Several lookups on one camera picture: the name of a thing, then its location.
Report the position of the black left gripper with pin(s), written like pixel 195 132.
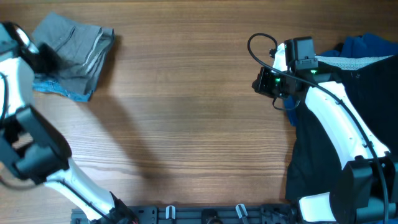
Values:
pixel 50 56

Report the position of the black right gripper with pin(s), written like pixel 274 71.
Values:
pixel 260 83

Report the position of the grey shorts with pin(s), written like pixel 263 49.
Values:
pixel 82 47

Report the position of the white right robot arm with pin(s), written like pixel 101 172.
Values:
pixel 366 191

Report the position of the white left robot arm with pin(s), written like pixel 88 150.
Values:
pixel 33 149

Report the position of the folded blue denim jeans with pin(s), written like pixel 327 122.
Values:
pixel 50 85

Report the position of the black garment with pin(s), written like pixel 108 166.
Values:
pixel 327 138

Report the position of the dark navy blue garment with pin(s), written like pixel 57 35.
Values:
pixel 368 69

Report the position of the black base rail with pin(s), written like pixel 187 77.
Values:
pixel 264 214

